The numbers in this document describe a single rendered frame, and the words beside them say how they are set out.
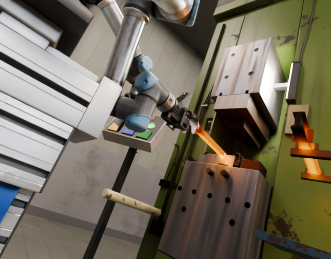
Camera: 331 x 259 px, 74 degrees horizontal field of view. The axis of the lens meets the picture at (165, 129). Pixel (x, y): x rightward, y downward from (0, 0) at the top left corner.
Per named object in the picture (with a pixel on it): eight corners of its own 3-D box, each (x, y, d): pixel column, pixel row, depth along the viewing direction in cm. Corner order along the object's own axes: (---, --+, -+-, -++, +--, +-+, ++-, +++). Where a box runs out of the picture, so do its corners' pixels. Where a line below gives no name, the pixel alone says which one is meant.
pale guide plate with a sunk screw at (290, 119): (305, 133, 106) (308, 104, 112) (284, 133, 112) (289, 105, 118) (305, 135, 108) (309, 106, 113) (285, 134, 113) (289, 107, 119)
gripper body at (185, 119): (173, 131, 91) (155, 116, 83) (179, 113, 94) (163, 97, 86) (188, 132, 86) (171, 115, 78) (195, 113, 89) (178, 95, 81)
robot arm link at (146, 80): (128, 91, 73) (137, 70, 76) (148, 109, 80) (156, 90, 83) (144, 88, 68) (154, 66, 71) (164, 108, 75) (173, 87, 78)
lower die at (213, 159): (231, 170, 106) (235, 154, 109) (196, 165, 120) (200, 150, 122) (257, 195, 134) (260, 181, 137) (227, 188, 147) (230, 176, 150)
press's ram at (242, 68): (276, 90, 113) (287, 33, 126) (210, 96, 138) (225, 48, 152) (292, 129, 141) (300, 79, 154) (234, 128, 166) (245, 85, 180)
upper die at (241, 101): (246, 107, 118) (250, 93, 122) (213, 109, 132) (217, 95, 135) (267, 142, 146) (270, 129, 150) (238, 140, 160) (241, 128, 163)
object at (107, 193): (104, 199, 102) (110, 188, 104) (98, 197, 106) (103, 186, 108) (161, 219, 132) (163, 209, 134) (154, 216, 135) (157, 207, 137)
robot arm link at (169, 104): (156, 90, 83) (173, 88, 78) (163, 97, 86) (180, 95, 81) (150, 107, 80) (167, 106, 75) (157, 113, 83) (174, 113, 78)
